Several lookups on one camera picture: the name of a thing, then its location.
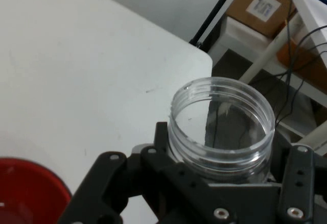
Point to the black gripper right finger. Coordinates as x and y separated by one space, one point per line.
299 183

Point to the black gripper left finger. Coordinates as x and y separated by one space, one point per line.
102 183

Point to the clear jar with black seeds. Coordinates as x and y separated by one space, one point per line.
230 163

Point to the red bowl with black rim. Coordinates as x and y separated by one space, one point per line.
30 190

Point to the orange background object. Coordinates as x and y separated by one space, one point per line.
304 60

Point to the white foam box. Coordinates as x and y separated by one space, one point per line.
240 40

